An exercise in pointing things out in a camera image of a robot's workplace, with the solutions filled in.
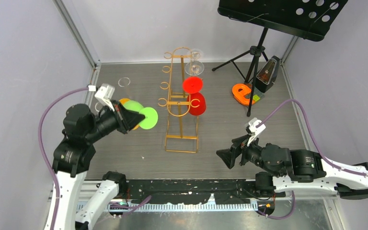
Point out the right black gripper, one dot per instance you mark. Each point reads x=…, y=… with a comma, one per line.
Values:
x=227, y=155

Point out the green toy brick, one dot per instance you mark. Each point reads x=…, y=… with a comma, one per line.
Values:
x=255, y=98

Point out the clear wine glass back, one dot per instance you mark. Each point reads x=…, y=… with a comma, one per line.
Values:
x=195, y=54

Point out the clear wine glass front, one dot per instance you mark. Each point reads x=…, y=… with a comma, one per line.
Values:
x=124, y=82

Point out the orange toy track piece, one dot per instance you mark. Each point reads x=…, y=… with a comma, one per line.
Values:
x=243, y=93

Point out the black music stand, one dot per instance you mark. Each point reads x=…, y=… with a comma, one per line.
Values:
x=306, y=19

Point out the red wine glass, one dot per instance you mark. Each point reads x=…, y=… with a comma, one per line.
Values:
x=192, y=86

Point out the clear wine glass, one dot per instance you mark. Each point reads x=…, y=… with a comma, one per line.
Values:
x=98, y=106
x=195, y=54
x=124, y=82
x=194, y=68

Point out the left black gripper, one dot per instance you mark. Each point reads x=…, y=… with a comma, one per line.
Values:
x=128, y=119

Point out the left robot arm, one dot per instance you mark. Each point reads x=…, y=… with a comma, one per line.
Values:
x=71, y=162

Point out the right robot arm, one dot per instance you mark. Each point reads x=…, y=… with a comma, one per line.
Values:
x=298, y=171

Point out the yellow wine glass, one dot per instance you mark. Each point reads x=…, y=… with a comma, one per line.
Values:
x=123, y=101

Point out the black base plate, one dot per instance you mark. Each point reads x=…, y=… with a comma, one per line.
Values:
x=191, y=191

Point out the gold wire glass rack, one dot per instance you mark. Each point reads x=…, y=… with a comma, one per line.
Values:
x=178, y=104

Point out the black metronome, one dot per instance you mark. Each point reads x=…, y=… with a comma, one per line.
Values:
x=267, y=75

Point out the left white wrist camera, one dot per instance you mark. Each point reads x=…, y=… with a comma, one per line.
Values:
x=103, y=94

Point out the green wine glass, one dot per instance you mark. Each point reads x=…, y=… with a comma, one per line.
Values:
x=150, y=114

